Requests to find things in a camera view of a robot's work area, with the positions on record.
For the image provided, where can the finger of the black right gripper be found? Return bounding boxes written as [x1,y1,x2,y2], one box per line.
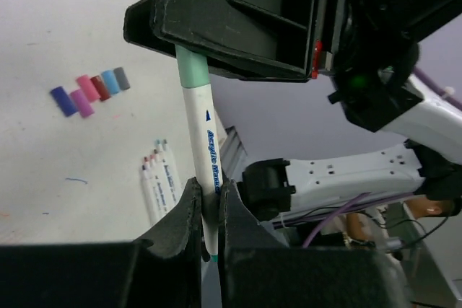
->
[123,0,348,82]

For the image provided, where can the light blue pen cap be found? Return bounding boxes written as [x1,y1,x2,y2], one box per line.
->
[101,70,121,95]

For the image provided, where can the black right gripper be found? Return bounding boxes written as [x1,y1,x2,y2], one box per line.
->
[335,0,462,82]

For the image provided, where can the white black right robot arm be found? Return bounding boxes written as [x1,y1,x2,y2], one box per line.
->
[123,0,461,225]

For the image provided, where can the aluminium mounting rail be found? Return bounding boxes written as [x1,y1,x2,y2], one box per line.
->
[220,127,248,182]

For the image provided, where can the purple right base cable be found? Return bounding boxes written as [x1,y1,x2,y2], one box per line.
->
[302,192,416,248]

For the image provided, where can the purple capped white marker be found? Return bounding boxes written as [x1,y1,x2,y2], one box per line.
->
[141,164,158,225]

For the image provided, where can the purple pen cap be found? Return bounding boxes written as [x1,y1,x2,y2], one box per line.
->
[50,86,78,117]

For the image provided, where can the magenta pen cap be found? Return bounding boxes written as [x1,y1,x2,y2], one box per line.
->
[70,89,95,118]

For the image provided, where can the pink capped white marker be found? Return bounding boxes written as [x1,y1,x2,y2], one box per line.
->
[150,149,174,214]

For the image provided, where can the dark red pen cap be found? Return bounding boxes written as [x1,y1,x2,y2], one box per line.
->
[90,76,111,102]

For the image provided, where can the pink pen cap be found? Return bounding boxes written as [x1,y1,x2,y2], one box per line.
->
[76,75,100,102]

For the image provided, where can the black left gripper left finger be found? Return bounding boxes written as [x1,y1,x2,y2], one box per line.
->
[1,178,201,307]

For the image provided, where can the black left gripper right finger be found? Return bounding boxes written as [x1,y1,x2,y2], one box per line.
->
[218,181,411,308]

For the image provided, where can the magenta capped white marker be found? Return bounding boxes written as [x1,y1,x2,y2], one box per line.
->
[143,157,167,220]

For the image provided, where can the grey pen cap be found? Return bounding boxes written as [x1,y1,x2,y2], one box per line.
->
[113,67,131,91]

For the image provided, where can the green capped white marker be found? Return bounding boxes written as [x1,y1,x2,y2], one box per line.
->
[175,45,223,261]

